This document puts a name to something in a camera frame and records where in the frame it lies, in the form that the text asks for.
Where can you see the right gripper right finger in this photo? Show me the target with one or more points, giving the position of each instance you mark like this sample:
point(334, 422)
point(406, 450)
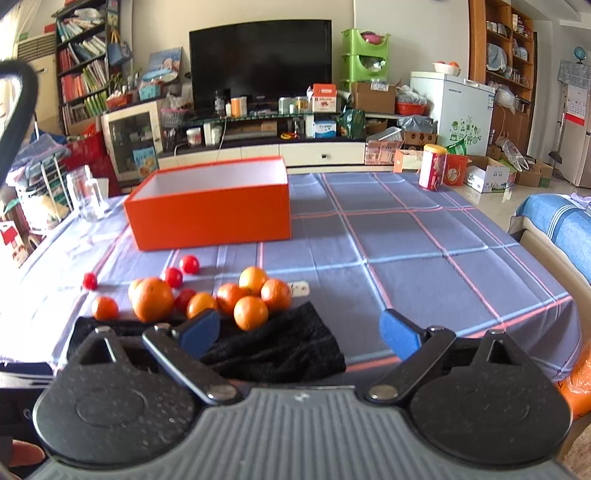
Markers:
point(421, 351)

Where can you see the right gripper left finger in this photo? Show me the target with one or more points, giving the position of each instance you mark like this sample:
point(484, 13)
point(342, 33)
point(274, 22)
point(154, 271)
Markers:
point(178, 351)

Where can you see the large orange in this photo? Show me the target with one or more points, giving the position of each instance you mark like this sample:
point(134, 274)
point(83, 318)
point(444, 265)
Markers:
point(151, 298)

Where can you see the red cherry tomato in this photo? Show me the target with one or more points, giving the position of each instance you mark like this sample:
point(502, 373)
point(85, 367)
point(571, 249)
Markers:
point(173, 277)
point(189, 265)
point(89, 281)
point(182, 300)

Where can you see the person's hand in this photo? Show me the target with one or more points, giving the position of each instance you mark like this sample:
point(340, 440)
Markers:
point(25, 454)

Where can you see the small orange behind finger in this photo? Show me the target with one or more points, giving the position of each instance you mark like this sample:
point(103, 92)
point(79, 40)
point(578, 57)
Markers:
point(199, 303)

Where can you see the small orange centre left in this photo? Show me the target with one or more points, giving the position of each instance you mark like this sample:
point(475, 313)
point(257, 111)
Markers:
point(227, 295)

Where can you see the small orange front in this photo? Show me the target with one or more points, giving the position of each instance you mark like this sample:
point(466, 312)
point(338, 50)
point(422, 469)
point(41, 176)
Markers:
point(250, 313)

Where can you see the small orange far left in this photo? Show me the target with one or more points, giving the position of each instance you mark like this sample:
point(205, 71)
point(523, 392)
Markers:
point(104, 309)

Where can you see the small orange top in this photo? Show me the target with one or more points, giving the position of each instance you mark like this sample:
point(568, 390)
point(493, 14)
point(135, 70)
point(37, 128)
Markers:
point(252, 280)

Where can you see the small orange right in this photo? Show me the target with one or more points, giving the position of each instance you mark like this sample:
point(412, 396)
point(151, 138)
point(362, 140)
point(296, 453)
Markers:
point(276, 294)

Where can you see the black cloth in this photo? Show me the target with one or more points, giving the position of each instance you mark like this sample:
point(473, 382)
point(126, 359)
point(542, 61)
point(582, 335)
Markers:
point(291, 347)

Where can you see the blue plaid tablecloth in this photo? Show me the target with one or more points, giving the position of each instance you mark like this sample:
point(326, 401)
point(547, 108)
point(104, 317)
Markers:
point(363, 242)

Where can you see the orange cardboard box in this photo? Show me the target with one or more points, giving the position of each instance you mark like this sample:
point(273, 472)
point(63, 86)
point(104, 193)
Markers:
point(219, 203)

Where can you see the glass mason jar mug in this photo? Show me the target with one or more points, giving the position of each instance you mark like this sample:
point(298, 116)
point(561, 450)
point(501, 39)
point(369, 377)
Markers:
point(85, 193)

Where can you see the blue striped bed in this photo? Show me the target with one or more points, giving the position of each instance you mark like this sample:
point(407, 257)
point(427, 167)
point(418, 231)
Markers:
point(555, 229)

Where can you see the orange gift box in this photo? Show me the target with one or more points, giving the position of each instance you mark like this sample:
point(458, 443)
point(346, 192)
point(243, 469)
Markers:
point(407, 160)

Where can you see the red yellow-lid canister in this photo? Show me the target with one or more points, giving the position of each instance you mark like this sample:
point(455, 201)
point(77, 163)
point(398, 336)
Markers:
point(433, 167)

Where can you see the white glass-door cabinet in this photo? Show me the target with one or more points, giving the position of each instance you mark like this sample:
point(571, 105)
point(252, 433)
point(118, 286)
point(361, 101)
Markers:
point(133, 139)

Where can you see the white TV stand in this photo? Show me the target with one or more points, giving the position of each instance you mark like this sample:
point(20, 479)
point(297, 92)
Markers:
point(297, 154)

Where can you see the white chest freezer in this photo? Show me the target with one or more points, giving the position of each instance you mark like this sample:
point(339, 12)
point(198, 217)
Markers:
point(461, 108)

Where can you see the brown cardboard box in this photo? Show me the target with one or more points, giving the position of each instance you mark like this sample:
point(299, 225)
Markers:
point(374, 97)

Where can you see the orange white product box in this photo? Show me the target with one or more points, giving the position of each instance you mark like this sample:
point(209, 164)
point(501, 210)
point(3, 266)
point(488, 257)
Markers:
point(324, 98)

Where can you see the white bowl on freezer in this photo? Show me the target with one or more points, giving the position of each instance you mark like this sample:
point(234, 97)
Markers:
point(452, 68)

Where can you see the black flat television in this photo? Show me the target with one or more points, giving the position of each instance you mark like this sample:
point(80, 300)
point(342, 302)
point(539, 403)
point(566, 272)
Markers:
point(262, 60)

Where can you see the green stacking baskets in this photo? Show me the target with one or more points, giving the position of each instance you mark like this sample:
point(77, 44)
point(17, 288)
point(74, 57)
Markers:
point(365, 57)

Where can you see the wooden display shelf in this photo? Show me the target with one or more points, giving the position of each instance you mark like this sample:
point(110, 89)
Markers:
point(503, 54)

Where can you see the white air conditioner unit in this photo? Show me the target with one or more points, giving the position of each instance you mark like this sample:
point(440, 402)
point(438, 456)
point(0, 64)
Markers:
point(40, 53)

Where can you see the dark bookshelf with books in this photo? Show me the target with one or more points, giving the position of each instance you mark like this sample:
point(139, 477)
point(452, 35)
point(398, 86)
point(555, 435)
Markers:
point(84, 74)

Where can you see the wire trolley cart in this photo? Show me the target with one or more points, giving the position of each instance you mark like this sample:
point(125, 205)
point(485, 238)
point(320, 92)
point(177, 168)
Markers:
point(38, 176)

